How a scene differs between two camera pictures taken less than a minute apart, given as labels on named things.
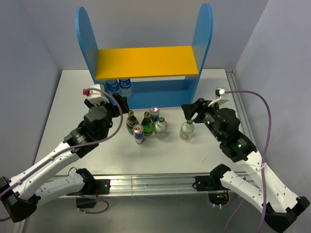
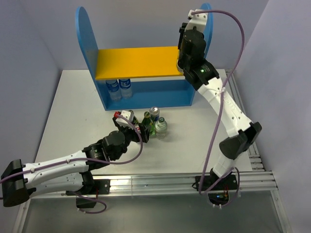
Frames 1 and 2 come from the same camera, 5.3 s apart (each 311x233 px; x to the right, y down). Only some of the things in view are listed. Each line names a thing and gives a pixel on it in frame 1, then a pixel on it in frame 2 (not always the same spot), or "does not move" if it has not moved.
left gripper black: (123, 100) to (136, 137)
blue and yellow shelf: (161, 76) does not move
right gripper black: (200, 106) to (182, 38)
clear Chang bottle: (161, 128) does not move
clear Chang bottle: (186, 130) to (180, 71)
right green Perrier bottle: (147, 124) does not move
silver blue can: (154, 113) does not move
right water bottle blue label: (124, 84) does not move
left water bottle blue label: (112, 87) does not move
